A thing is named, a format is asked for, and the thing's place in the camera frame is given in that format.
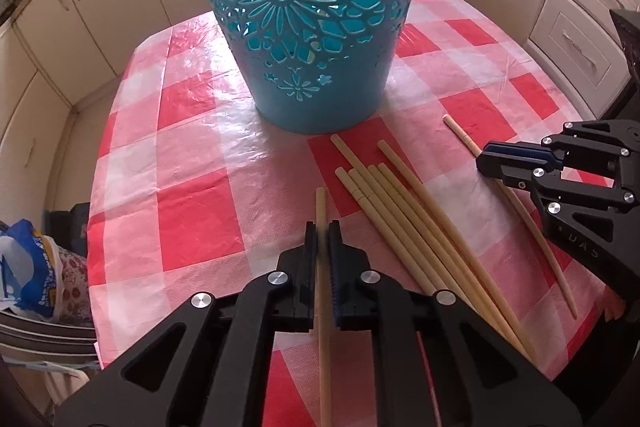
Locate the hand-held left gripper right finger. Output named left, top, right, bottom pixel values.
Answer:
left=327, top=221, right=583, bottom=427

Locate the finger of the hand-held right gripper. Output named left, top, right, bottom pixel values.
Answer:
left=475, top=158, right=640, bottom=214
left=481, top=120, right=640, bottom=182

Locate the bunch of beige chopsticks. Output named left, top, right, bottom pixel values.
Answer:
left=330, top=133, right=543, bottom=365

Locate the teal perforated plastic basket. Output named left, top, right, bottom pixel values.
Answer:
left=172, top=0, right=433, bottom=136

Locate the beige cabinet with doors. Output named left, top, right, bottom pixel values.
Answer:
left=0, top=0, right=221, bottom=233

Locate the single beige wooden chopstick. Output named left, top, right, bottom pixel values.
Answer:
left=442, top=114, right=579, bottom=320
left=314, top=187, right=334, bottom=427

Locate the blue white plastic bag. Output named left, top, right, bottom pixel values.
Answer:
left=0, top=219, right=65, bottom=319

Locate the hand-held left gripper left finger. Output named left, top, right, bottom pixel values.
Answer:
left=54, top=221, right=321, bottom=427

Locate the grey curved slatted frame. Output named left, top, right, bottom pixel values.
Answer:
left=0, top=307, right=99, bottom=365

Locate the red white checkered tablecloth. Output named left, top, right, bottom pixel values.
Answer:
left=86, top=0, right=626, bottom=427

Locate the beige drawer cabinet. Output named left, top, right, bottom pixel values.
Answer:
left=525, top=0, right=640, bottom=120

